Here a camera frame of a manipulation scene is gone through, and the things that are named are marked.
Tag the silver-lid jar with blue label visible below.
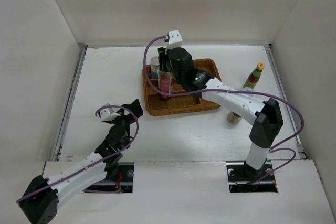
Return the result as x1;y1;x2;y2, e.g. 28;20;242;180
150;56;160;79

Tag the black-cap small pepper bottle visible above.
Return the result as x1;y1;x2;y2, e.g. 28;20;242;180
227;111;242;125

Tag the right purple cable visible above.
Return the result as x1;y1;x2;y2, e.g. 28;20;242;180
143;35;306;185

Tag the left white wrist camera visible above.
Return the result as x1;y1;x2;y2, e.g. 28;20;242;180
95;103;120;122

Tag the tall dark vinegar bottle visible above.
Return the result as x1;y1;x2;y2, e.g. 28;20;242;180
158;69;172;94

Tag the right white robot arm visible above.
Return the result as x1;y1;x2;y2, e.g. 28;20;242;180
158;47;284;180

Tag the brown wicker divided basket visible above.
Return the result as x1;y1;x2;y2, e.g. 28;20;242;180
142;58;221;116

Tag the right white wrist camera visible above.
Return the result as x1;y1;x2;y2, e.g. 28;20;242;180
164;30;183;51

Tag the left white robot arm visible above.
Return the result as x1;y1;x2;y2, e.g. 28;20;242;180
17;99;143;223

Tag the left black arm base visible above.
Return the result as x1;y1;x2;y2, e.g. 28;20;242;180
83;163;135;194

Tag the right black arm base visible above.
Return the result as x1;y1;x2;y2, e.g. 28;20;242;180
226;161;278;193

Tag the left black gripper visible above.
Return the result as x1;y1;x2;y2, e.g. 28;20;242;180
108;99;142;134

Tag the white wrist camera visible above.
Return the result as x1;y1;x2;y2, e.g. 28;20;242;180
95;103;120;122
164;30;183;51

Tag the green red sauce bottle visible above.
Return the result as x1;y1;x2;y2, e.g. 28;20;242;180
243;62;265;89

